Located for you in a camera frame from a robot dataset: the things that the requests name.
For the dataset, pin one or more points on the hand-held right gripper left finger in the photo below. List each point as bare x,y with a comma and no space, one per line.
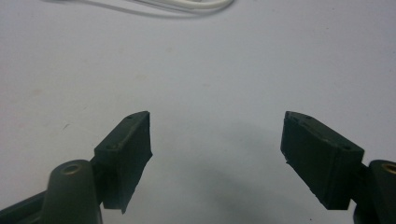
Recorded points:
126,161

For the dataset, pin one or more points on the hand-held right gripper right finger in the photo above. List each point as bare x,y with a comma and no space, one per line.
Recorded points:
320,161

